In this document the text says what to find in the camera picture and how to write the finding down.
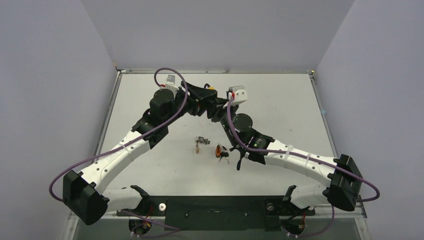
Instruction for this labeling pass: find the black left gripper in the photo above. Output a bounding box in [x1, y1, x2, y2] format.
[164, 82, 217, 127]

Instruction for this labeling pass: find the small brass long-shackle padlock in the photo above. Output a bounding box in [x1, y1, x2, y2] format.
[195, 140, 200, 154]

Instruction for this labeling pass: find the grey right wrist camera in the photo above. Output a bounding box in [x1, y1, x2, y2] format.
[225, 85, 248, 106]

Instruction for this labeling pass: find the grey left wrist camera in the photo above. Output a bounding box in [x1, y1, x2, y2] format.
[159, 74, 179, 95]

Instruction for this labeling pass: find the yellow black padlock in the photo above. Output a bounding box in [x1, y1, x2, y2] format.
[203, 83, 215, 90]

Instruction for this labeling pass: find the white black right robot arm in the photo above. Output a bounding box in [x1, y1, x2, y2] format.
[206, 98, 364, 214]

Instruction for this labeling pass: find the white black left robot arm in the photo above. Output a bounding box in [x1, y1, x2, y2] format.
[62, 83, 226, 225]

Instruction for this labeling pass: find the black-headed keys bunch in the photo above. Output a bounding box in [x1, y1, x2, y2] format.
[218, 145, 230, 164]

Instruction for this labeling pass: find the orange black padlock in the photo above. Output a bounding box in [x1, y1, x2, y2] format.
[215, 143, 222, 158]

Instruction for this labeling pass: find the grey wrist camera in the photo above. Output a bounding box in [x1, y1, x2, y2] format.
[159, 74, 179, 95]
[225, 85, 248, 106]

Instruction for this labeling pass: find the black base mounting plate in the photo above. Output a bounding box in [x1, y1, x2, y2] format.
[117, 195, 316, 231]

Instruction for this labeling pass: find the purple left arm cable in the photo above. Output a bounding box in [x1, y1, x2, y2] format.
[48, 67, 189, 203]

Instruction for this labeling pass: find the aluminium table frame rail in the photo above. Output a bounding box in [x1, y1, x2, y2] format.
[67, 194, 368, 220]

